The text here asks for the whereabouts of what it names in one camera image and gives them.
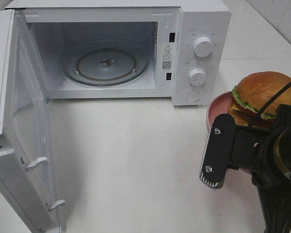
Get toy burger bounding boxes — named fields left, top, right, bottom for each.
left=227, top=71, right=291, bottom=129

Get white lower control knob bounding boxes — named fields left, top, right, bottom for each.
left=188, top=68, right=207, bottom=86

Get white microwave oven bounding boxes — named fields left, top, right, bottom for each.
left=6, top=0, right=231, bottom=105

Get warning label sticker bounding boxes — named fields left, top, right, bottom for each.
left=161, top=43, right=174, bottom=71

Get pink plate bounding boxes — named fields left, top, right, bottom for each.
left=206, top=91, right=260, bottom=175

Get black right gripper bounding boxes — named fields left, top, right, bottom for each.
left=252, top=104, right=291, bottom=233

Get white control knob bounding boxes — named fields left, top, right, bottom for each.
left=194, top=35, right=213, bottom=57
left=188, top=68, right=207, bottom=86

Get white door release button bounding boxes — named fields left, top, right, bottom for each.
left=185, top=91, right=200, bottom=102

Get white upper control knob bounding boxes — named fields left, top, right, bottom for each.
left=194, top=35, right=213, bottom=57

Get glass turntable plate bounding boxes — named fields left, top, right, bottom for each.
left=62, top=40, right=150, bottom=86

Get black camera cable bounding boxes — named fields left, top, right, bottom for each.
left=247, top=74, right=291, bottom=128

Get white microwave door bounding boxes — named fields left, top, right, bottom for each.
left=0, top=9, right=65, bottom=233

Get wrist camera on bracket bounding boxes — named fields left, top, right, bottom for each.
left=198, top=113, right=272, bottom=190

